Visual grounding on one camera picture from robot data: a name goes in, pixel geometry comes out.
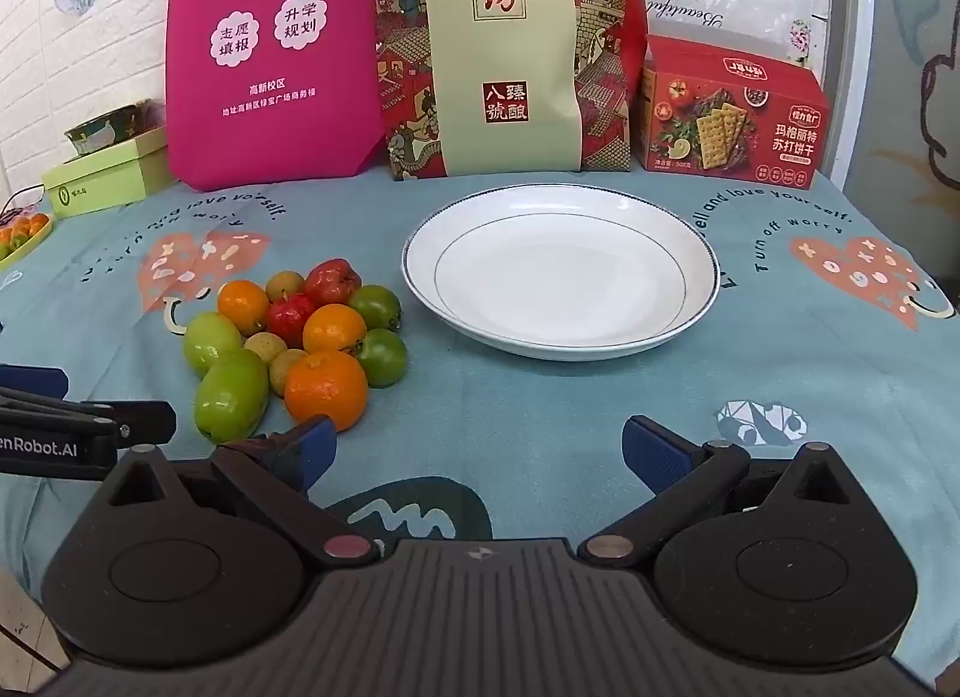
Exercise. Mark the dark green bowl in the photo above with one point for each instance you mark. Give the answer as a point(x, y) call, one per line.
point(112, 123)

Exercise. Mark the yellow-green tray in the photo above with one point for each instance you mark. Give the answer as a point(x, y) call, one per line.
point(22, 241)

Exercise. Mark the red cracker box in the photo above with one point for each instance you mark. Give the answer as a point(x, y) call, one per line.
point(727, 127)

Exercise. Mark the light green box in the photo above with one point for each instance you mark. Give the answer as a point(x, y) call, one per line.
point(105, 175)

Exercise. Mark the oblong green fruit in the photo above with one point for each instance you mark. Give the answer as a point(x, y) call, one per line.
point(212, 342)
point(231, 394)

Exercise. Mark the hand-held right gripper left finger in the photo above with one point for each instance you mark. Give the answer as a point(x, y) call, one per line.
point(315, 443)

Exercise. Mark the blue printed tablecloth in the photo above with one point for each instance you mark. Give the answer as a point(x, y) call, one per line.
point(525, 412)

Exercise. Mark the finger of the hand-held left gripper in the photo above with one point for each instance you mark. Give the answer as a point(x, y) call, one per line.
point(146, 421)
point(34, 380)

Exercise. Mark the pink paper bag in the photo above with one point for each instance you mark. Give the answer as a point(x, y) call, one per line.
point(262, 66)

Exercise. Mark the orange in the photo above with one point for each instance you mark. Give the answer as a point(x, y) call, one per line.
point(334, 328)
point(325, 389)
point(243, 305)

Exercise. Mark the white plate with blue rim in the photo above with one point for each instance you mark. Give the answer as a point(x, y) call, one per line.
point(559, 269)

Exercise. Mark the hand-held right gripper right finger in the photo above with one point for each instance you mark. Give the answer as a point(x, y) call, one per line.
point(649, 454)

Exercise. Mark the red and green gift bag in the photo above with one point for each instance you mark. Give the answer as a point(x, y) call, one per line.
point(495, 51)

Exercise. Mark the small red apple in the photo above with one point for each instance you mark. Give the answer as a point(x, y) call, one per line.
point(332, 280)
point(292, 319)

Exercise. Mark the round green fruit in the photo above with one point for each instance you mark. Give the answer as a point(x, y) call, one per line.
point(383, 358)
point(375, 307)

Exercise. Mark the small brown-green fruit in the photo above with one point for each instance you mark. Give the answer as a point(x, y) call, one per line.
point(285, 284)
point(283, 370)
point(265, 346)

